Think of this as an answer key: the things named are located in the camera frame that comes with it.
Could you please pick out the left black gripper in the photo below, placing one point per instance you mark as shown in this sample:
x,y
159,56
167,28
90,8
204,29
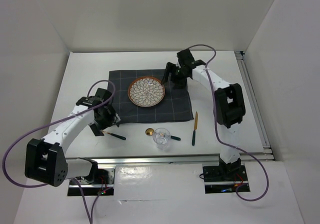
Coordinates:
x,y
112,118

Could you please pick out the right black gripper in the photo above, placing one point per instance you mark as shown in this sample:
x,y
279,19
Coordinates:
x,y
180,83

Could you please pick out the gold fork green handle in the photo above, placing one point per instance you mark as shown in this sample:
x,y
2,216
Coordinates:
x,y
115,135

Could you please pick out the floral patterned ceramic plate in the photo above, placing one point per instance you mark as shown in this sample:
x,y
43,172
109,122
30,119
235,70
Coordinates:
x,y
146,91

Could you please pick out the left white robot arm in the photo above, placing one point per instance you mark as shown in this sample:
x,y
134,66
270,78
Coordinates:
x,y
45,158

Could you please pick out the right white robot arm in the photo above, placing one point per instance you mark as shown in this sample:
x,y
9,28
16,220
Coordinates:
x,y
228,106

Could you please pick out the clear drinking glass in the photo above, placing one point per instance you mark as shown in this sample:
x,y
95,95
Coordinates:
x,y
162,139

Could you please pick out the gold spoon green handle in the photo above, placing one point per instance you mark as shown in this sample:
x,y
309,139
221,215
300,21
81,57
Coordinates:
x,y
150,131

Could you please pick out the gold knife green handle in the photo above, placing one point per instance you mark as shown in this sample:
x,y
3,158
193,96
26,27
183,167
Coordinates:
x,y
193,142

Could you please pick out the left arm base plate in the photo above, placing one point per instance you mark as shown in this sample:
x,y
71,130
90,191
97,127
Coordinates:
x,y
103,183

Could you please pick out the aluminium right side rail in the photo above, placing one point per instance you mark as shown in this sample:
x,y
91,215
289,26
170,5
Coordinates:
x,y
267,149

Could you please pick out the aluminium rail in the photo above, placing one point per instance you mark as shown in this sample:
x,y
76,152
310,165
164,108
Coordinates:
x,y
148,160
267,149

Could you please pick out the aluminium front rail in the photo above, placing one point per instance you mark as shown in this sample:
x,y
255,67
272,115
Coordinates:
x,y
148,160

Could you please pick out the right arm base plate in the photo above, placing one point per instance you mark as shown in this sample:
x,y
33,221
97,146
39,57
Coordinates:
x,y
217,182

